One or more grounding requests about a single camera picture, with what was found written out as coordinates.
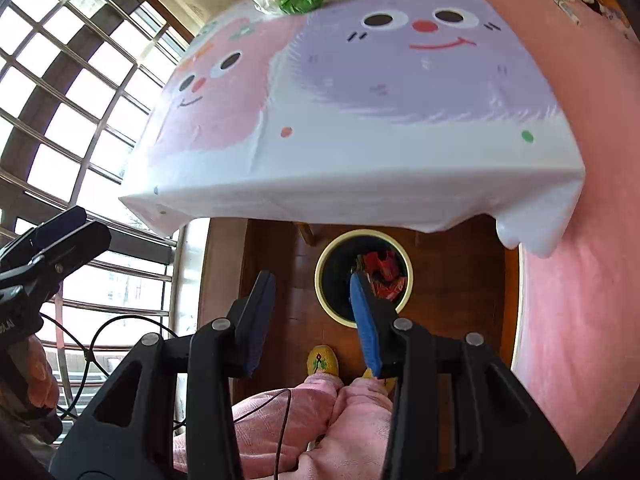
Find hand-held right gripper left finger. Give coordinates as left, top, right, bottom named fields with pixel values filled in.
left=50, top=270, right=277, bottom=480

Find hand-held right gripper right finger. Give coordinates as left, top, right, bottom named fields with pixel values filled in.
left=349, top=271, right=581, bottom=480

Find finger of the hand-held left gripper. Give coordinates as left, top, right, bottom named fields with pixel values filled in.
left=0, top=206, right=88, bottom=266
left=0, top=220, right=112, bottom=306

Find orange snack packet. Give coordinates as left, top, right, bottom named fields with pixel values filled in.
left=367, top=275, right=407, bottom=302

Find red wrapper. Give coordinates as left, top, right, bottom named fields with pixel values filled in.
left=356, top=252, right=398, bottom=278

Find person's left hand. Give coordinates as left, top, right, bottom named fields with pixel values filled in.
left=25, top=336, right=60, bottom=411

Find yellow slipper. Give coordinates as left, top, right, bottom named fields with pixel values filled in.
left=361, top=367, right=398, bottom=395
left=306, top=344, right=341, bottom=378

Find wooden table leg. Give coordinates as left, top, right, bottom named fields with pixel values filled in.
left=294, top=220, right=317, bottom=247

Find curved bay window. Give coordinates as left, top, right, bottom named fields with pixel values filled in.
left=0, top=0, right=211, bottom=411

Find pink pajama pants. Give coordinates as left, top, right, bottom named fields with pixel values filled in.
left=172, top=374, right=401, bottom=480

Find cartoon printed tablecloth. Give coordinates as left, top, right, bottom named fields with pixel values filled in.
left=119, top=0, right=586, bottom=258

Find white marker pen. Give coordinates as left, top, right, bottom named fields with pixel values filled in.
left=555, top=0, right=581, bottom=26

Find black cable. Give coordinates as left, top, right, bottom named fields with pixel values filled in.
left=40, top=310, right=191, bottom=436
left=231, top=387, right=293, bottom=480

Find wooden bed side rail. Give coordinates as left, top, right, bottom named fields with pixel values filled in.
left=504, top=245, right=523, bottom=376

